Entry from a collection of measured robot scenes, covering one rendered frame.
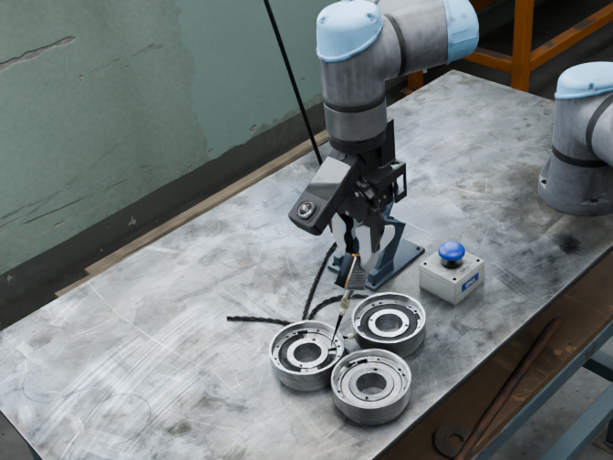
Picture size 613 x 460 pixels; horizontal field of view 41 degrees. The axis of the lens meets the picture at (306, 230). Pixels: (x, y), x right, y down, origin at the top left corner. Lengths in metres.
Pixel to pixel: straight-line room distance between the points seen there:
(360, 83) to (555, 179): 0.57
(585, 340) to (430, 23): 0.78
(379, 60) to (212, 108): 2.03
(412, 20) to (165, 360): 0.60
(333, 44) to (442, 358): 0.48
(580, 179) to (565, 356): 0.33
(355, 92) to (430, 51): 0.10
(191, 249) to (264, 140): 1.77
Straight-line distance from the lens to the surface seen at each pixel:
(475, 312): 1.23
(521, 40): 3.11
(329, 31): 0.93
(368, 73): 0.94
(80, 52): 2.61
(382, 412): 1.06
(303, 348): 1.16
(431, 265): 1.24
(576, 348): 1.55
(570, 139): 1.39
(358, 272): 1.11
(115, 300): 1.35
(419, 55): 0.97
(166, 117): 2.84
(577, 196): 1.42
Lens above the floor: 1.63
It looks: 36 degrees down
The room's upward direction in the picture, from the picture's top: 7 degrees counter-clockwise
